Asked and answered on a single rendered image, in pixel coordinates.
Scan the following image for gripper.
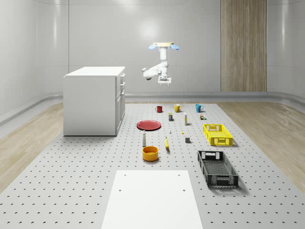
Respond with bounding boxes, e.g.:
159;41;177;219
157;76;173;87

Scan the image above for drone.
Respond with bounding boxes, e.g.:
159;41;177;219
149;42;180;51

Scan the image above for red plate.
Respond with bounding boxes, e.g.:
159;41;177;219
136;120;162;131

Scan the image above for yellow bowl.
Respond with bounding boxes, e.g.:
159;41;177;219
142;146;159;162

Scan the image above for white cabinet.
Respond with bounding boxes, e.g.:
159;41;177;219
63;66;126;137

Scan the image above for yellow basket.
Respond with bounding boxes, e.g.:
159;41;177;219
203;124;234;146

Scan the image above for dark grey basket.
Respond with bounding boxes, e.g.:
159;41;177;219
197;150;239;187

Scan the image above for white board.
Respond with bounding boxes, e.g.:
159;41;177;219
101;170;203;229

